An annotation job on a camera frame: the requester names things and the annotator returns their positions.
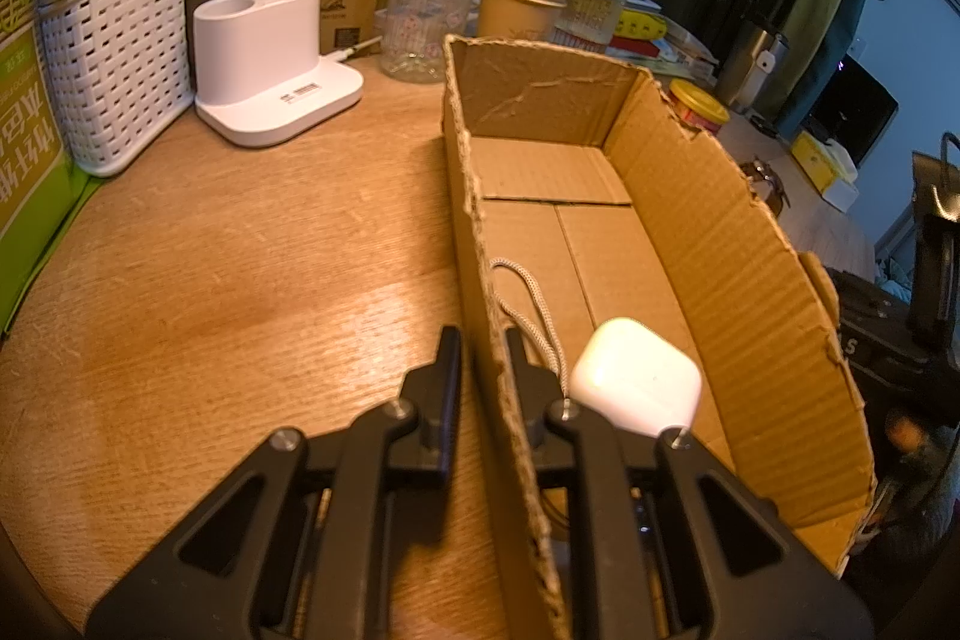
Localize white earbuds case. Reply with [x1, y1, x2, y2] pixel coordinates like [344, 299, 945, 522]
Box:
[568, 317, 703, 437]

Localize brown cardboard box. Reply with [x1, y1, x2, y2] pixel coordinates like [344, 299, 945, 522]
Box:
[443, 37, 874, 638]

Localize brown leather wristwatch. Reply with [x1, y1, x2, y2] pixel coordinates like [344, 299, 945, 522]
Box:
[740, 158, 791, 218]

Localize yellow tissue box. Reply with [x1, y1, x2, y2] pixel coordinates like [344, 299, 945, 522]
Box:
[791, 130, 859, 214]

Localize steel thermos flask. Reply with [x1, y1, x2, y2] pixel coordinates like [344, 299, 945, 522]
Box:
[715, 23, 789, 112]

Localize yellow lidded small jar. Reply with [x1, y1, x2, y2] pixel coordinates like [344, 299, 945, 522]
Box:
[667, 78, 729, 135]

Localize green printed carton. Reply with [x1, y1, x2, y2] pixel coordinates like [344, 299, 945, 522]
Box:
[0, 23, 99, 331]

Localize white desk lamp base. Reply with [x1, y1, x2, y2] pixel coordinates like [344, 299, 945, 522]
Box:
[192, 0, 364, 148]

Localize white woven plastic basket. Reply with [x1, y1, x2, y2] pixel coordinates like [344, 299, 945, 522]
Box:
[39, 0, 194, 177]

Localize patterned clear drinking glass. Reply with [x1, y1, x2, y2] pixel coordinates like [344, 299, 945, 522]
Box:
[381, 0, 473, 85]

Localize grey woven cord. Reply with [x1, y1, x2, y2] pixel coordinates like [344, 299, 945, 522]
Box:
[488, 256, 570, 395]

